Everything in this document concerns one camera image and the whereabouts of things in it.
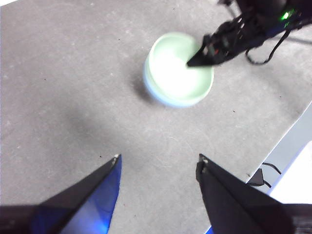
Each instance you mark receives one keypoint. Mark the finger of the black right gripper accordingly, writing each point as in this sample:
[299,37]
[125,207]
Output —
[207,57]

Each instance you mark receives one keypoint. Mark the blue ribbed bowl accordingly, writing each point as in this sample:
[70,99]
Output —
[152,93]

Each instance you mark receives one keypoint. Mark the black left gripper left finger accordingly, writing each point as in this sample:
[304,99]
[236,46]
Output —
[85,204]

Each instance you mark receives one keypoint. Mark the black power adapter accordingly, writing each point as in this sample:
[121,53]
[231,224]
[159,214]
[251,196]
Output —
[256,179]

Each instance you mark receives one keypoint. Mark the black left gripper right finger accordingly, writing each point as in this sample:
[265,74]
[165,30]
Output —
[234,202]

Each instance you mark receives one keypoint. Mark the green ribbed bowl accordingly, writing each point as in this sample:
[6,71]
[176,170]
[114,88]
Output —
[175,80]
[198,99]

